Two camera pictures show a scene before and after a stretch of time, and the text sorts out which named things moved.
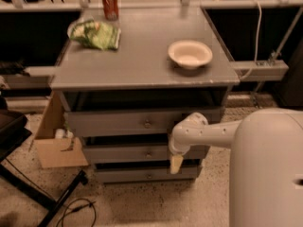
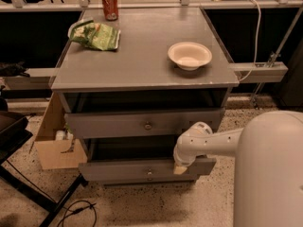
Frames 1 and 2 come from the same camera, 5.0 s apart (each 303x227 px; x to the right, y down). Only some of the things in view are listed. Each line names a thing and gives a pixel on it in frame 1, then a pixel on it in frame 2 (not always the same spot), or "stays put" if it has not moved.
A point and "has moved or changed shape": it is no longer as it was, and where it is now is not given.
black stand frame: x=14 y=130 stays put
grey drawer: x=137 y=152 has moved or changed shape
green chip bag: x=96 y=33 stays put
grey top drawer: x=133 y=123 stays put
